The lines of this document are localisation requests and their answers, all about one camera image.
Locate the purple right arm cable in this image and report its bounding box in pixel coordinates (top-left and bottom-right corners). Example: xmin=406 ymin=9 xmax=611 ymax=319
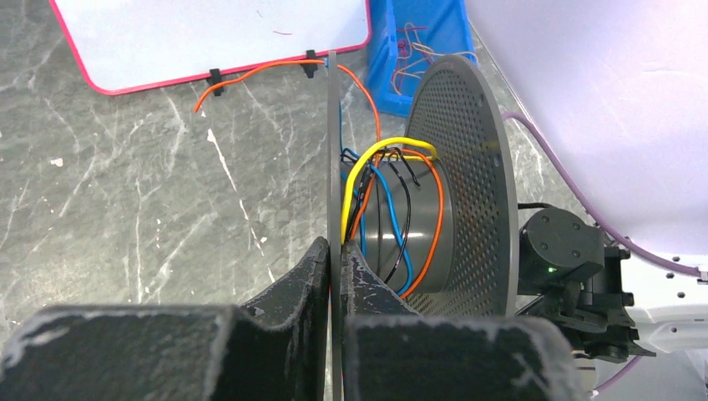
xmin=500 ymin=111 xmax=708 ymax=394

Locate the black whiteboard stand foot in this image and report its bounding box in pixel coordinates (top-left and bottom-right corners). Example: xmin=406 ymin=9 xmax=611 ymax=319
xmin=206 ymin=69 xmax=224 ymax=97
xmin=301 ymin=49 xmax=319 ymax=79

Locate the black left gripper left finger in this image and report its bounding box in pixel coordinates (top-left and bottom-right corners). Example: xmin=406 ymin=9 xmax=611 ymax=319
xmin=1 ymin=238 xmax=330 ymax=400

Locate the orange cable on spool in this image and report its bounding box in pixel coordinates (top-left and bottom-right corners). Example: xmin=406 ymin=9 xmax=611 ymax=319
xmin=194 ymin=58 xmax=445 ymax=300

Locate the blue plastic bin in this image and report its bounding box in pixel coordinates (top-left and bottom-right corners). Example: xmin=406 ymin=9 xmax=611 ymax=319
xmin=365 ymin=0 xmax=478 ymax=117

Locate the yellow cable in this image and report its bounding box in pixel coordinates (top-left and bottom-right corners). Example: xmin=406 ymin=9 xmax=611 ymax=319
xmin=391 ymin=22 xmax=478 ymax=96
xmin=340 ymin=136 xmax=439 ymax=245

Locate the black perforated cable spool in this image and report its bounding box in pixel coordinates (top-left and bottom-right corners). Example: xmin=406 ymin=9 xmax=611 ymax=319
xmin=326 ymin=50 xmax=521 ymax=401

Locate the red framed whiteboard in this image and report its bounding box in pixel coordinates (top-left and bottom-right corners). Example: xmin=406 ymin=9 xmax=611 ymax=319
xmin=51 ymin=0 xmax=372 ymax=95

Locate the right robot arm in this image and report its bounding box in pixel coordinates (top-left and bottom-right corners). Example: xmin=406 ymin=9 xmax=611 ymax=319
xmin=518 ymin=202 xmax=707 ymax=400

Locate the yellow cable in bin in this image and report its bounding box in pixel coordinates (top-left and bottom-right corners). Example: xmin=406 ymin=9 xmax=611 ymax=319
xmin=391 ymin=22 xmax=478 ymax=96

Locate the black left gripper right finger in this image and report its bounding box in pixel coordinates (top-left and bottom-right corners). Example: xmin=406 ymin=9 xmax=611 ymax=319
xmin=340 ymin=242 xmax=587 ymax=400

